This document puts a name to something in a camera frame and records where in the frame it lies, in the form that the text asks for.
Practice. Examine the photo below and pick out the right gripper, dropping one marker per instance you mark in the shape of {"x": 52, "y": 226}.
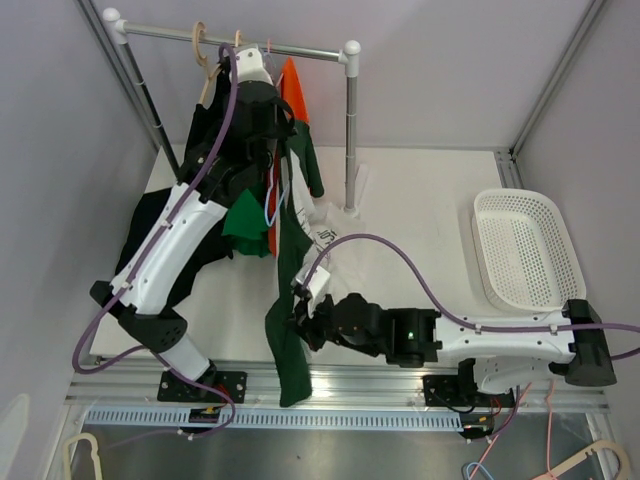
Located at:
{"x": 307, "y": 322}

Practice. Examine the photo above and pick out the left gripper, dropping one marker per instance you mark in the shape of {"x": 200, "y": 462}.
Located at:
{"x": 284, "y": 130}

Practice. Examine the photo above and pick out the orange t shirt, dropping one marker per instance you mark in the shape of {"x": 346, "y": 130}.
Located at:
{"x": 292, "y": 92}

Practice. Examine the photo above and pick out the white and dark green shirt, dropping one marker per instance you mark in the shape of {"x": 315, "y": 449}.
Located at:
{"x": 305, "y": 225}

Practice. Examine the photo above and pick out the blue wire hanger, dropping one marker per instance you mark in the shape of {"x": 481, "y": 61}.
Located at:
{"x": 272, "y": 200}

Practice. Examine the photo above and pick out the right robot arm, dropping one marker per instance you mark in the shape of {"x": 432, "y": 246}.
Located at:
{"x": 490, "y": 356}

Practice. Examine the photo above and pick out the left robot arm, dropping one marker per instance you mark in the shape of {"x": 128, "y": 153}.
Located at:
{"x": 165, "y": 335}

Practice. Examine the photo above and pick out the black t shirt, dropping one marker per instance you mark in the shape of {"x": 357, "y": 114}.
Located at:
{"x": 196, "y": 203}

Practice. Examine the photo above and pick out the beige hanger with black shirt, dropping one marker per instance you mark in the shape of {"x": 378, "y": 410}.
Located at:
{"x": 211, "y": 72}

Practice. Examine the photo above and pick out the beige hanger with green shirt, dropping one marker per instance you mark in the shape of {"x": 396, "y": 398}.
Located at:
{"x": 239, "y": 41}

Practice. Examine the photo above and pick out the bright green t shirt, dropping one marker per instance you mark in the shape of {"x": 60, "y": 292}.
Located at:
{"x": 245, "y": 228}

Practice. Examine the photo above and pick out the blue hanger on floor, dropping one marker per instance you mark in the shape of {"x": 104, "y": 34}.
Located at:
{"x": 471, "y": 469}

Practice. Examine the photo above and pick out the beige hanger on floor right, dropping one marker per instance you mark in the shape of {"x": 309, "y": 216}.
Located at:
{"x": 592, "y": 451}

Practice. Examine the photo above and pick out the metal clothes rack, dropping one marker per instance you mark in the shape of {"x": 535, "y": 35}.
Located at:
{"x": 119, "y": 30}

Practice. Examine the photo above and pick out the white plastic basket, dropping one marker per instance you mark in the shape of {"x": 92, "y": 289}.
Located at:
{"x": 525, "y": 255}

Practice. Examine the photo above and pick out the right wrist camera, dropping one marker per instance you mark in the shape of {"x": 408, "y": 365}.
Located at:
{"x": 309, "y": 282}

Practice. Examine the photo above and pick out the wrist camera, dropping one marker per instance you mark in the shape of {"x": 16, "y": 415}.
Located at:
{"x": 251, "y": 66}
{"x": 309, "y": 282}

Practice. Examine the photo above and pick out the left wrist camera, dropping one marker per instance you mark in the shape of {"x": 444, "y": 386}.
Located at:
{"x": 251, "y": 66}

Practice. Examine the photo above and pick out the slotted cable duct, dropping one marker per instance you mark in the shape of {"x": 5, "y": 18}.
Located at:
{"x": 296, "y": 419}

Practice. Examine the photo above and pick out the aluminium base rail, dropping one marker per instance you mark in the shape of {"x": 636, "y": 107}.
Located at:
{"x": 376, "y": 387}

